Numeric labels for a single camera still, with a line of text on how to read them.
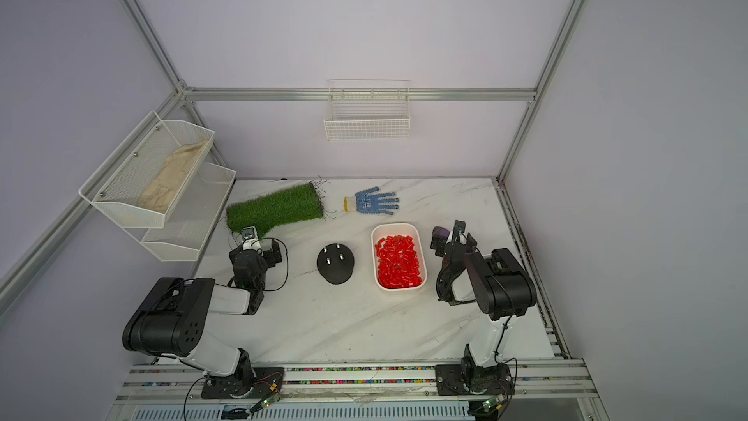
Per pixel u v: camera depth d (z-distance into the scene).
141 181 0.76
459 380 0.73
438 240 0.88
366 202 1.13
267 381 0.73
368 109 1.05
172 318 0.46
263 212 1.01
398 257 0.97
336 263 0.86
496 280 0.50
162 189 0.77
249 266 0.71
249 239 0.79
